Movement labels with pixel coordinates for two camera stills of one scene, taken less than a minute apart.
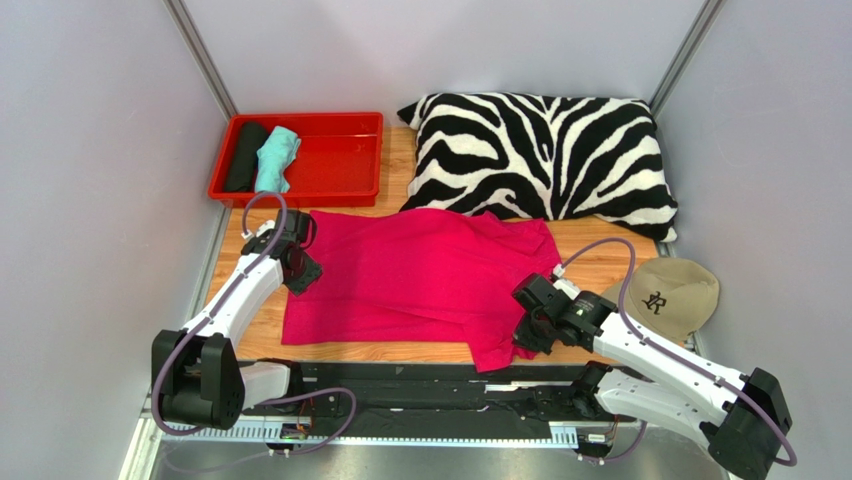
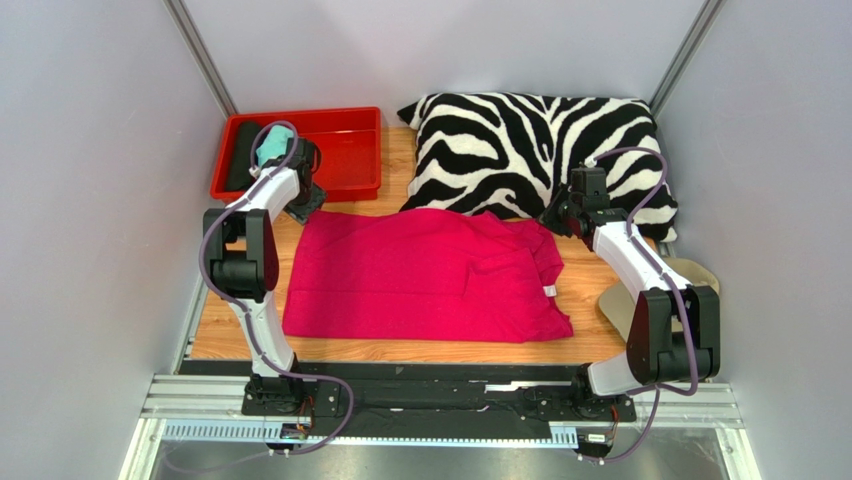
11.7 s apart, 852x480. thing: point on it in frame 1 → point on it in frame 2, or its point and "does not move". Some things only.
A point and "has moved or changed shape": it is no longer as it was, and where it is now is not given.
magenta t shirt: x=420 y=277 has moved or changed shape
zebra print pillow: x=549 y=157 does not move
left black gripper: x=311 y=271 → x=316 y=198
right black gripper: x=533 y=319 → x=559 y=217
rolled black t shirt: x=243 y=169 does not move
